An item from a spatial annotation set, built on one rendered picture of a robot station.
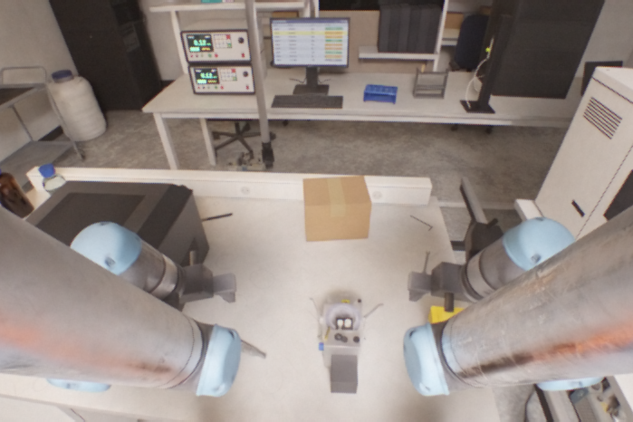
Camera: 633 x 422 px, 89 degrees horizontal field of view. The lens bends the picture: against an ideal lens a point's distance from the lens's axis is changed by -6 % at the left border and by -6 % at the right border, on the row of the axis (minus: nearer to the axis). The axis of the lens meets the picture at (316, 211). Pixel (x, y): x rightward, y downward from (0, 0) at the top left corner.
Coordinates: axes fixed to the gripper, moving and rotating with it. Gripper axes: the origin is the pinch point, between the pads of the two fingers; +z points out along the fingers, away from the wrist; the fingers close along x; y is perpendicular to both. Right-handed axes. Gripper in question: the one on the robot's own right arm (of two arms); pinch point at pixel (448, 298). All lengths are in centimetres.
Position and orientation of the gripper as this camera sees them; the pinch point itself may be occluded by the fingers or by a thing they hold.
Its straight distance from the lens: 73.6
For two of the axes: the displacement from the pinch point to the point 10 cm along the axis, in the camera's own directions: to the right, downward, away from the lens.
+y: -1.8, 8.8, -4.4
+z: -0.4, 4.4, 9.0
